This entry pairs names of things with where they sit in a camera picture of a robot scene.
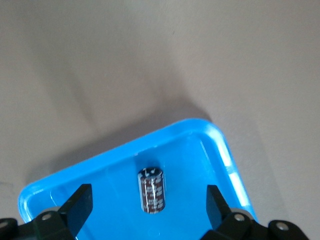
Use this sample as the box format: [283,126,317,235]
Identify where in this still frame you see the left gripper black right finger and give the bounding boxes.
[199,184,310,240]

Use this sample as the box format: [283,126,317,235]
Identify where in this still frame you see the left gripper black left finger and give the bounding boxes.
[0,183,94,240]

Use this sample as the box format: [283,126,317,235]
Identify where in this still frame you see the brown capacitor with white print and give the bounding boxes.
[137,166,166,215]

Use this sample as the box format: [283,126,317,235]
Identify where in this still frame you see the blue plastic tray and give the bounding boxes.
[17,117,259,240]

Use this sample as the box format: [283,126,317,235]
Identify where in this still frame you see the brown table cover mat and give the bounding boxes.
[0,0,320,240]

